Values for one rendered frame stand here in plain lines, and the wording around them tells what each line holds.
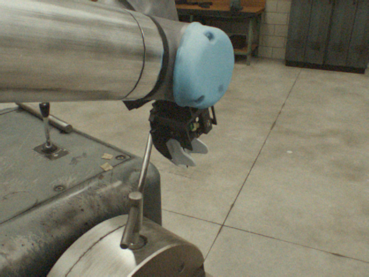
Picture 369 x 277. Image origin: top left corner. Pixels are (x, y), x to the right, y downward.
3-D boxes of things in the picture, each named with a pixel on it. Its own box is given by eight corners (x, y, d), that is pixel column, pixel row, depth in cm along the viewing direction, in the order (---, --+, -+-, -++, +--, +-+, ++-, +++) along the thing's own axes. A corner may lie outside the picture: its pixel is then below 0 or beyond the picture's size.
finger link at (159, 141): (166, 165, 64) (153, 126, 58) (159, 162, 65) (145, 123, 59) (183, 148, 66) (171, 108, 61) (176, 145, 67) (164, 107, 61)
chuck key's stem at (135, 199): (140, 261, 59) (142, 198, 55) (126, 260, 59) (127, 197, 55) (142, 252, 61) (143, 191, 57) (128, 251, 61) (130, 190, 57)
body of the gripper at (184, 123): (191, 155, 58) (174, 92, 50) (151, 139, 63) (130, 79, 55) (218, 126, 62) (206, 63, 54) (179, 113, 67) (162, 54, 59)
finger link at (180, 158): (196, 187, 65) (185, 149, 59) (170, 175, 69) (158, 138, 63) (206, 175, 67) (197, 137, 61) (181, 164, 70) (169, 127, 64)
